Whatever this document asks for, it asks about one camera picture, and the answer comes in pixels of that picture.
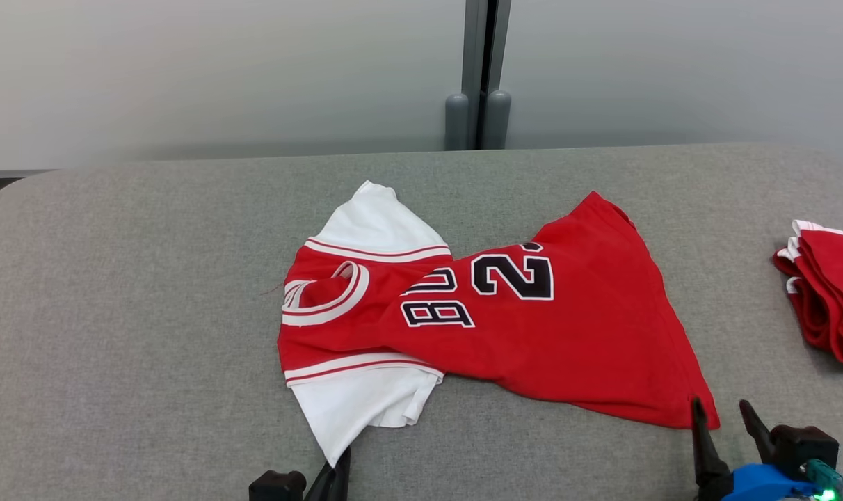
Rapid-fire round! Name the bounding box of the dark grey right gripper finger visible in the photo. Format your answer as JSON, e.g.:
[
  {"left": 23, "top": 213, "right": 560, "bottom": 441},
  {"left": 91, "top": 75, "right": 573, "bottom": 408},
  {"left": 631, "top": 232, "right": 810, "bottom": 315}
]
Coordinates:
[
  {"left": 690, "top": 396, "right": 732, "bottom": 485},
  {"left": 739, "top": 399, "right": 777, "bottom": 464}
]

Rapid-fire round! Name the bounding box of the right camera cable teal plug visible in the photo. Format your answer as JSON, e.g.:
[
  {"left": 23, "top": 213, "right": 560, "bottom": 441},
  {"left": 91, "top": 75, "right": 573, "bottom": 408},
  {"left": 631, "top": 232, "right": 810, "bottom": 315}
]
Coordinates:
[{"left": 803, "top": 459, "right": 843, "bottom": 501}]

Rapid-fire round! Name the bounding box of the red shorts white trim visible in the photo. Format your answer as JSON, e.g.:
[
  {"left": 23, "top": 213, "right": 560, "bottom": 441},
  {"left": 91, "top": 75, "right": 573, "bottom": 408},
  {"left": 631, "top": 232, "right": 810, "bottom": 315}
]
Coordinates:
[{"left": 773, "top": 220, "right": 843, "bottom": 369}]

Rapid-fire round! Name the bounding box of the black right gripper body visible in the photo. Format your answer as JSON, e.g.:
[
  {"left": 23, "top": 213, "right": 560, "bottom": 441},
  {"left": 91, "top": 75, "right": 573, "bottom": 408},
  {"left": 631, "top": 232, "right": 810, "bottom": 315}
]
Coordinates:
[{"left": 697, "top": 469, "right": 739, "bottom": 501}]

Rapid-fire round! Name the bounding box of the red white basketball jersey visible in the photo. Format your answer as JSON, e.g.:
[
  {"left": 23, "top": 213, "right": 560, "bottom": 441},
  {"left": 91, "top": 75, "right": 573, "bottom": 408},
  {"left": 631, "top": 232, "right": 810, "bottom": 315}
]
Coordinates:
[{"left": 276, "top": 180, "right": 721, "bottom": 468}]

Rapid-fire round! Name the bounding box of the grey vertical wall post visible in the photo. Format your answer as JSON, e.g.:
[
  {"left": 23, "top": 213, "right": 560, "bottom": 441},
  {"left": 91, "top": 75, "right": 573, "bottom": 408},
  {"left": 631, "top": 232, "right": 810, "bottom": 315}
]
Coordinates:
[{"left": 463, "top": 0, "right": 513, "bottom": 150}]

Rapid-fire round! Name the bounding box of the grey cylinder post foot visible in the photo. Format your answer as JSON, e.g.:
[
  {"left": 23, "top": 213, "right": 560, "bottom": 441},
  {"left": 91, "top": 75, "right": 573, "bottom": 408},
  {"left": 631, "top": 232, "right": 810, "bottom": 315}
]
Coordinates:
[
  {"left": 482, "top": 89, "right": 513, "bottom": 150},
  {"left": 444, "top": 93, "right": 470, "bottom": 152}
]

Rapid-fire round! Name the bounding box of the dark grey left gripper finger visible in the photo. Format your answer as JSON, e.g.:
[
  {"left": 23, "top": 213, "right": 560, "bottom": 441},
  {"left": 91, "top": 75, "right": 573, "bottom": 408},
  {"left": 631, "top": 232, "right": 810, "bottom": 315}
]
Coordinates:
[
  {"left": 304, "top": 463, "right": 339, "bottom": 501},
  {"left": 334, "top": 447, "right": 353, "bottom": 501}
]

